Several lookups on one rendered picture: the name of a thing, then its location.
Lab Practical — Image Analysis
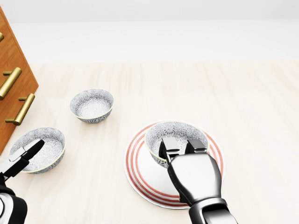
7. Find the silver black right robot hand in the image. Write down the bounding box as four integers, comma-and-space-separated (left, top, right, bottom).
158, 137, 223, 207

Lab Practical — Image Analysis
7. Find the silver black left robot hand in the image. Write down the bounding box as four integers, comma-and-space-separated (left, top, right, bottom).
0, 139, 45, 185

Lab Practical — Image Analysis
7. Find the patterned grey white bowl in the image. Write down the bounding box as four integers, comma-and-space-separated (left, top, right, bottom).
69, 88, 114, 124
9, 127, 66, 175
144, 121, 210, 169

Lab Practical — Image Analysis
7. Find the white plate with red rings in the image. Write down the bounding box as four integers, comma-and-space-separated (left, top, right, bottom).
123, 120, 226, 207

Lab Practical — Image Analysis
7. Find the wooden cabinet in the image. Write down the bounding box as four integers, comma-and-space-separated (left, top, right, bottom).
0, 6, 39, 156

